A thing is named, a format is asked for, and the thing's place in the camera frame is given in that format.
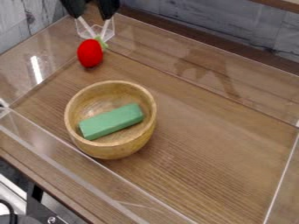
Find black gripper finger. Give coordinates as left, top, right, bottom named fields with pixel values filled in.
left=97, top=0, right=121, bottom=20
left=60, top=0, right=87, bottom=18

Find red plush fruit green stem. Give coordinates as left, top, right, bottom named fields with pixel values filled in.
left=76, top=36, right=109, bottom=68

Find wooden bowl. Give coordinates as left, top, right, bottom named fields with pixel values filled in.
left=64, top=80, right=158, bottom=160

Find green rectangular block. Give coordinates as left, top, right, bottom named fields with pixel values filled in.
left=79, top=103, right=146, bottom=141

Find clear acrylic tray walls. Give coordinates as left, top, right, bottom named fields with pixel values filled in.
left=0, top=16, right=299, bottom=224

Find black metal table frame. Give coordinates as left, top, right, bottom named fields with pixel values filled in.
left=26, top=183, right=70, bottom=224

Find black cable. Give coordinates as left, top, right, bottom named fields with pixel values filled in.
left=0, top=199, right=18, bottom=224

